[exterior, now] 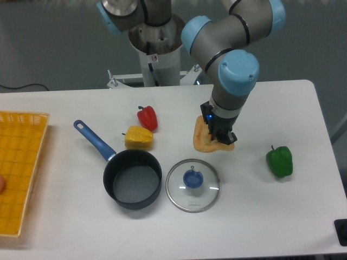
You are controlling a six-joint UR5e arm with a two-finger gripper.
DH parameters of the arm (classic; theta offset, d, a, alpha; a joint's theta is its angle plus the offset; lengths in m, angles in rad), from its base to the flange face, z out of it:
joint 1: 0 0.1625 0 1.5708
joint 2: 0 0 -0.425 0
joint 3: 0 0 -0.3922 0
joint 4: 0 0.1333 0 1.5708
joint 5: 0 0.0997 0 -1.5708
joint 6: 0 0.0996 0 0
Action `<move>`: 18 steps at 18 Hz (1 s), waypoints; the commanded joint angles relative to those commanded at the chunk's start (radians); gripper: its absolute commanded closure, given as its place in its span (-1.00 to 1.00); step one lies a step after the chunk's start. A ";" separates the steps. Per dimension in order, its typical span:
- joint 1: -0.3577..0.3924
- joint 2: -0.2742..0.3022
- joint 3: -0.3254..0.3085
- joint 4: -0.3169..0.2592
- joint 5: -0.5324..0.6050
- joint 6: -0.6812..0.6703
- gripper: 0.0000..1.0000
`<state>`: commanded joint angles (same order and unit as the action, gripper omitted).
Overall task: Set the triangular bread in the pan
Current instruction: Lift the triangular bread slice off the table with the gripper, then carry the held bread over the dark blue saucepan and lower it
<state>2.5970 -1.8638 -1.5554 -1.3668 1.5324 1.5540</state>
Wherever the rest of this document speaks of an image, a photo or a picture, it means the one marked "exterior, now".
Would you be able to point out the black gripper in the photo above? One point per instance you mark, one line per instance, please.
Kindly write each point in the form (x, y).
(221, 129)

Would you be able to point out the triangle bread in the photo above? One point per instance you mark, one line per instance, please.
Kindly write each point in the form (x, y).
(202, 141)

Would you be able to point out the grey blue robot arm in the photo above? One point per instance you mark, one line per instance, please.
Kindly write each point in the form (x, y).
(217, 47)

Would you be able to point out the green bell pepper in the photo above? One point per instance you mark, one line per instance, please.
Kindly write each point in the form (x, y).
(280, 161)

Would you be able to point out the glass lid blue knob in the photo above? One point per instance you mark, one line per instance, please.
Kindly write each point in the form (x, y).
(193, 185)

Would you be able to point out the red bell pepper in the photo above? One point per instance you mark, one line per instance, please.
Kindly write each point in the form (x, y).
(147, 118)

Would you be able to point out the yellow bell pepper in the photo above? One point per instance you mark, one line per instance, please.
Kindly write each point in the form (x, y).
(138, 138)

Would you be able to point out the black table corner device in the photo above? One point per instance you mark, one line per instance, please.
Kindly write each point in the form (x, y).
(341, 231)

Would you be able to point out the yellow woven basket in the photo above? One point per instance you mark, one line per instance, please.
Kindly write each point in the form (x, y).
(22, 136)

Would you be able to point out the dark pan blue handle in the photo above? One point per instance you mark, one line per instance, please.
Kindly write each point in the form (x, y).
(132, 178)

